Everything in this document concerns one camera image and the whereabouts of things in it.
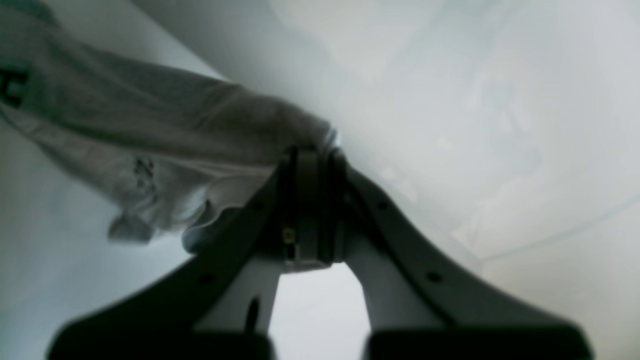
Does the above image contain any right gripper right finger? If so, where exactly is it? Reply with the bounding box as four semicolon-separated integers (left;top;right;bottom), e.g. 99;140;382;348
327;150;594;360

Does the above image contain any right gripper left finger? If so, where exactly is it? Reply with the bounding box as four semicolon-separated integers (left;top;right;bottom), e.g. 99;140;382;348
47;149;298;360

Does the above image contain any grey Hugging Face t-shirt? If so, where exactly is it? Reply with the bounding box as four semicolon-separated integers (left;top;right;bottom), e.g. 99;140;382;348
1;0;338;254

